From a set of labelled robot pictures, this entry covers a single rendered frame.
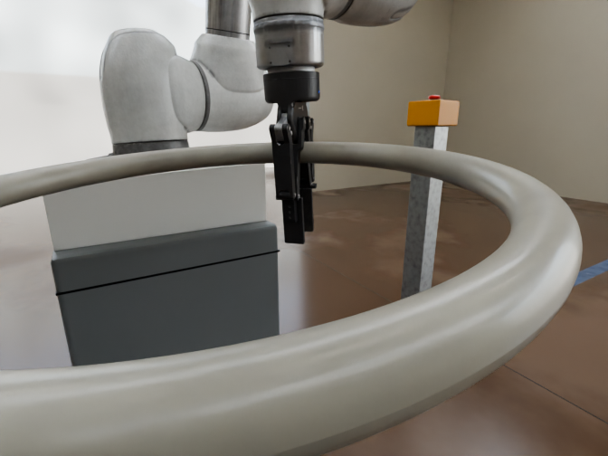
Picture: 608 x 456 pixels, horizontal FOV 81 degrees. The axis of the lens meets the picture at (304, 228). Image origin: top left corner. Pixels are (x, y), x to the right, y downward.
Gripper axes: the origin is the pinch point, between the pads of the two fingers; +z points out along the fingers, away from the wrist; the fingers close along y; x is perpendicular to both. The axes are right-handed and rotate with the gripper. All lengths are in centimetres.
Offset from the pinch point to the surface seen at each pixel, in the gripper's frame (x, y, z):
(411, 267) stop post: 19, -76, 44
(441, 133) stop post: 26, -80, -4
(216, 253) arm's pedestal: -19.3, -6.8, 10.6
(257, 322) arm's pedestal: -14.4, -11.3, 28.7
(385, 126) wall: -24, -605, 31
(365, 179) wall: -54, -569, 118
